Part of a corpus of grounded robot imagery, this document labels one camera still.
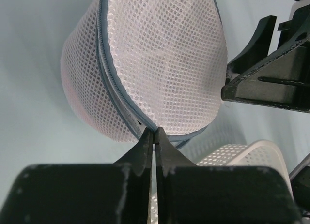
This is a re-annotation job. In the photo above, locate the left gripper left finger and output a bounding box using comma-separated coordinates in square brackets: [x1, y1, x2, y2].
[0, 129, 154, 224]

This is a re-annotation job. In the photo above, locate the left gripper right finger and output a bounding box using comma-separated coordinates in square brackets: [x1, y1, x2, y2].
[155, 127, 305, 224]

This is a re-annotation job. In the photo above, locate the white mesh laundry bag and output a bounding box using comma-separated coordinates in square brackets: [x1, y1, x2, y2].
[61, 0, 227, 148]

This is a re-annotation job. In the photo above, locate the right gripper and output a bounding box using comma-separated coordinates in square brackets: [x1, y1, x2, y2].
[221, 0, 310, 113]

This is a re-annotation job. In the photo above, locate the white perforated plastic basket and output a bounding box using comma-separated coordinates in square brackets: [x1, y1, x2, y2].
[149, 139, 293, 224]

